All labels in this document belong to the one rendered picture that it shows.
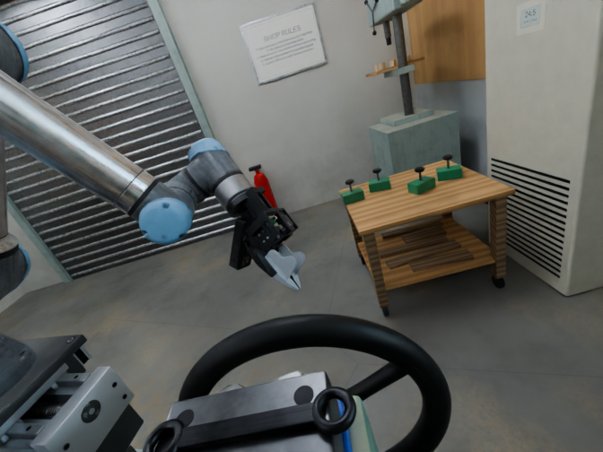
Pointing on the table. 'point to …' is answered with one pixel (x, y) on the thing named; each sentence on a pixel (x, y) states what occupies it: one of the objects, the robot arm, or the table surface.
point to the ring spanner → (257, 423)
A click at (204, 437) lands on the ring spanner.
